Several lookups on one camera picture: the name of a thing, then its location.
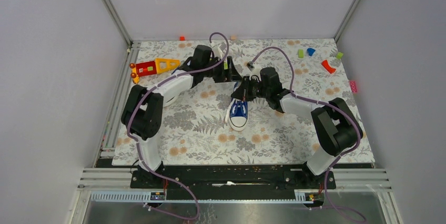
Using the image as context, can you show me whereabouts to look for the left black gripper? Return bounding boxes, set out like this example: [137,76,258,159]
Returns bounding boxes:
[202,56,241,83]

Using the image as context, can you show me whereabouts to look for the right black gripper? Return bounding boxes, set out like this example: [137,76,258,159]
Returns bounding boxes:
[231,76,270,101]

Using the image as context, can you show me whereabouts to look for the blue sneaker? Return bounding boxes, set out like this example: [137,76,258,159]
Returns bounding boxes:
[225,98,248,131]

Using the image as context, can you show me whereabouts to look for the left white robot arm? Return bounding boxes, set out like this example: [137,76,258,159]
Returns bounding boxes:
[121,45,241,188]

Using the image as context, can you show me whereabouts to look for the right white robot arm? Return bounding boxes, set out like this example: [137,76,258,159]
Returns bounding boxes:
[229,67,363,188]

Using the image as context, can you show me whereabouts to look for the floral table mat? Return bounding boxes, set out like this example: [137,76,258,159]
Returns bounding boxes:
[111,38,376,166]

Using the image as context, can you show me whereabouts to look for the blue wedge block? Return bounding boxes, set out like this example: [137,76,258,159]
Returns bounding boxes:
[307,48,316,56]

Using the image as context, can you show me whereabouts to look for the red arch block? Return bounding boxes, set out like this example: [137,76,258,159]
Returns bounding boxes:
[321,60,336,74]

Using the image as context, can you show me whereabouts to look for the pink lego brick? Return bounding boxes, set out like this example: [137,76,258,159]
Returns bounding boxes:
[349,80,358,94]

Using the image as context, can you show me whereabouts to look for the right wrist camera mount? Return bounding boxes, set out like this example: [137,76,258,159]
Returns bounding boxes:
[247,61,261,81]

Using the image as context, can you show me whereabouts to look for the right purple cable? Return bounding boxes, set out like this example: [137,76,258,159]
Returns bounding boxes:
[246,46,367,224]

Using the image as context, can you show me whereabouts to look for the purple cable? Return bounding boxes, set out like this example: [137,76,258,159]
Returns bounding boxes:
[246,46,367,224]
[126,32,230,221]

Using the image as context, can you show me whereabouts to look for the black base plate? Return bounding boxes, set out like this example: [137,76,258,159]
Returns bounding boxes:
[130,165,324,200]

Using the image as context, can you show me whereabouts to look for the red yellow toy frame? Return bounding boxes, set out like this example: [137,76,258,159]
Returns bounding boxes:
[129,58,180,84]

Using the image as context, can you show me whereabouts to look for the grey slotted cable duct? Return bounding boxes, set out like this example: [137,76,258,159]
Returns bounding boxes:
[90,189,325,205]

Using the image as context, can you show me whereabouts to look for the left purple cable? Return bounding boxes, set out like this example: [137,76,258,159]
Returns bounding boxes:
[126,32,230,221]

